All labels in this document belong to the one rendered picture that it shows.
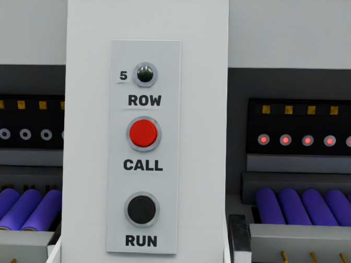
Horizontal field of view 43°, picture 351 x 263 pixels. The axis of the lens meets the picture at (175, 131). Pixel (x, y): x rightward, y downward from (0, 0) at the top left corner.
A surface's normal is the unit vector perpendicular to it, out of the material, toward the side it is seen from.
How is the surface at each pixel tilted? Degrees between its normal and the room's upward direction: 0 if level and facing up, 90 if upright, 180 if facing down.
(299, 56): 110
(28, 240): 20
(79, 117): 90
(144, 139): 90
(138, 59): 90
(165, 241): 90
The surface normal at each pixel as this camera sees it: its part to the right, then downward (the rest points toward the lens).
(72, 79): -0.04, -0.03
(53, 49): -0.05, 0.31
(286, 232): 0.00, -0.95
